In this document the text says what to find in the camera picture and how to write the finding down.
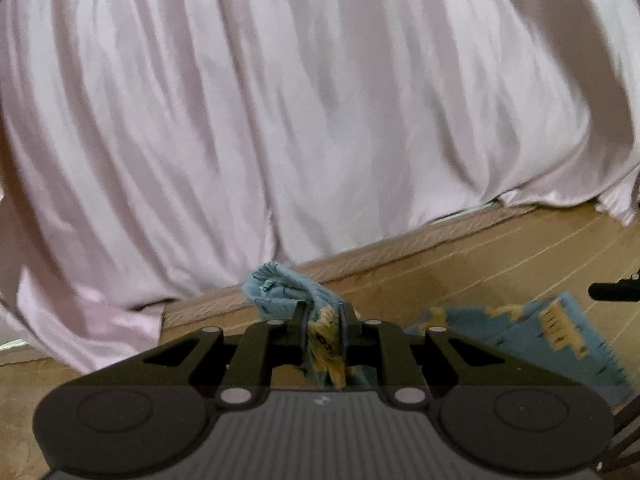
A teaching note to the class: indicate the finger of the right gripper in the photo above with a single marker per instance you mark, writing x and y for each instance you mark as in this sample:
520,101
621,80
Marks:
624,290

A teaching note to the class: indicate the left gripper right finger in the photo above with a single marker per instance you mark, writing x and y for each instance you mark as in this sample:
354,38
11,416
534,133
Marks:
381,356

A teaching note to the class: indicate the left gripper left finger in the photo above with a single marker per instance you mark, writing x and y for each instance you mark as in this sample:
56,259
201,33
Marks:
209,361

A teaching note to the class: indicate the blue car-print pajama pants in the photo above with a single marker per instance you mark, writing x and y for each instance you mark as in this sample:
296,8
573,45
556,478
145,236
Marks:
551,333

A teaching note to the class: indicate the pink satin bed sheet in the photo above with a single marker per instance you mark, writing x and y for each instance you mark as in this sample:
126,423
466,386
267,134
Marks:
154,150

